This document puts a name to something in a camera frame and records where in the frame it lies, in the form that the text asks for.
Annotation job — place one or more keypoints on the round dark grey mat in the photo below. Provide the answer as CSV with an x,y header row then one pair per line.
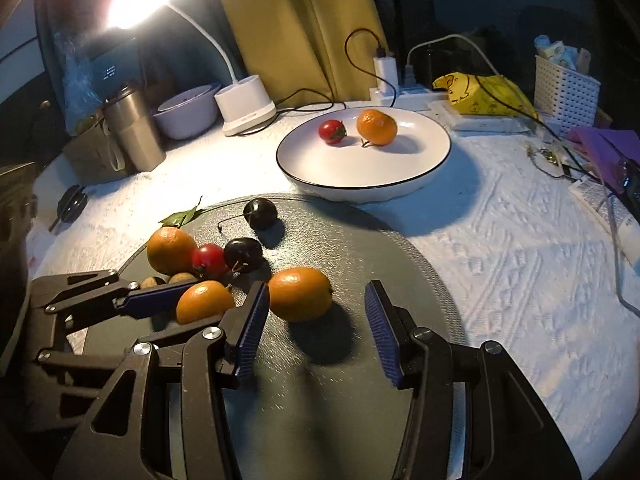
x,y
325,400

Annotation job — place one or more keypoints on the white wet wipes pack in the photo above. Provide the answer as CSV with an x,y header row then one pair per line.
x,y
480,124

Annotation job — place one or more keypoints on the white charger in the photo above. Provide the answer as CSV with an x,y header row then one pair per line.
x,y
386,72

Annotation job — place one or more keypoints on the yellow curtain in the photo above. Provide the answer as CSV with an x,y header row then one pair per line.
x,y
300,25

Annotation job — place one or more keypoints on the orange mandarin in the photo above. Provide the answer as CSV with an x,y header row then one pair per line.
x,y
205,301
300,294
376,127
171,250

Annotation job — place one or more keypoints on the black device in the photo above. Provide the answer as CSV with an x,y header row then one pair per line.
x,y
631,177

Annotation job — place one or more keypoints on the white plate with dark rim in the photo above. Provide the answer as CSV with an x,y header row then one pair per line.
x,y
350,170

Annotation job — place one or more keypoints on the dark cherry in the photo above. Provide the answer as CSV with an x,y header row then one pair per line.
x,y
242,254
260,214

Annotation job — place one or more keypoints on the black round object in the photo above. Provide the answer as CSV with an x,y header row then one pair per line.
x,y
70,204

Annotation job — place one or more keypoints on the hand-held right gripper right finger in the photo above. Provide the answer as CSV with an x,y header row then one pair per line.
x,y
382,335

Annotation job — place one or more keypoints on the purple bowl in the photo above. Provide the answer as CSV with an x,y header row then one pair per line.
x,y
185,115

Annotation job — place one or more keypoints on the white printed paper packet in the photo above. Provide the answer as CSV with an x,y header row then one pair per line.
x,y
595,195

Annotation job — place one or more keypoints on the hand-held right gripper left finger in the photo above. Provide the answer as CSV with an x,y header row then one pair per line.
x,y
252,330

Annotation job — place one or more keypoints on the purple cloth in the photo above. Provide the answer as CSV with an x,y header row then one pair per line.
x,y
610,150

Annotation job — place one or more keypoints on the white desk lamp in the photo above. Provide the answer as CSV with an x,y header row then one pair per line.
x,y
245,102

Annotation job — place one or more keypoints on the black power adapter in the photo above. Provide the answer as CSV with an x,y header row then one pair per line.
x,y
430,67

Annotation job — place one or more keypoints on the printed tissue packet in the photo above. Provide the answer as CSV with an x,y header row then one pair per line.
x,y
552,52

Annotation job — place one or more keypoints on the red cherry tomato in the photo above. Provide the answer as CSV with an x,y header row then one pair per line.
x,y
209,260
332,131

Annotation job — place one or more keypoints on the blue plastic bag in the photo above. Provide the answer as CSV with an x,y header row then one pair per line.
x,y
75,85

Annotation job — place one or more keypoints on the yellow printed bag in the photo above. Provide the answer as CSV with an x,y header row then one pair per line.
x,y
465,92

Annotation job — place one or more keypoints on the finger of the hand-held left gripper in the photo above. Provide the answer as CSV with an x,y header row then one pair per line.
x,y
145,300
75,360

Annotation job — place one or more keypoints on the stainless steel tumbler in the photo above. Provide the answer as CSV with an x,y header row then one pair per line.
x,y
132,130

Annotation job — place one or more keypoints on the white plastic basket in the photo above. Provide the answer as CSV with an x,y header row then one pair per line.
x,y
562,90

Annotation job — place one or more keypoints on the white power strip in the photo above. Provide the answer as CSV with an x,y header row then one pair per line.
x,y
415,92

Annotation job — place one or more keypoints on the dark appliance with small display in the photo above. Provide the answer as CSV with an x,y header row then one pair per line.
x,y
125,60

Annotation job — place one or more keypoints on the green leaf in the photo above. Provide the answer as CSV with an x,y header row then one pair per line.
x,y
177,217

